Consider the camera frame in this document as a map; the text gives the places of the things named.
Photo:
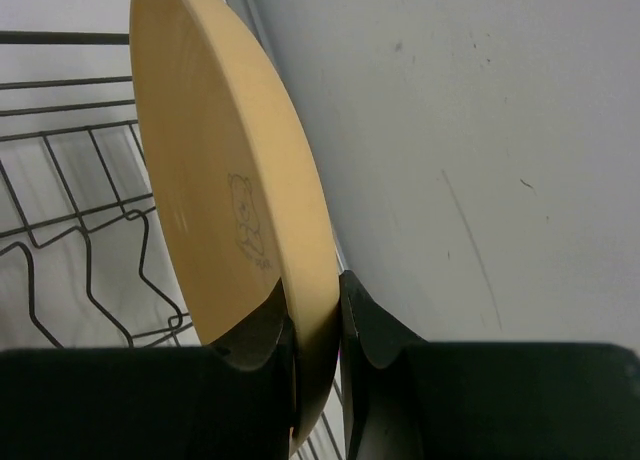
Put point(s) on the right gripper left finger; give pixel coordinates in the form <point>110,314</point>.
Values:
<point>231,399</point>

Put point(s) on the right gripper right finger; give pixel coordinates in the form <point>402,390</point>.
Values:
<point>408,398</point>

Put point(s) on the wire dish rack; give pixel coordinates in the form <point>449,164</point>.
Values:
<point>83,260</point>

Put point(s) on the orange plate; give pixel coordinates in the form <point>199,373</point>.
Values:
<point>236,188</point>

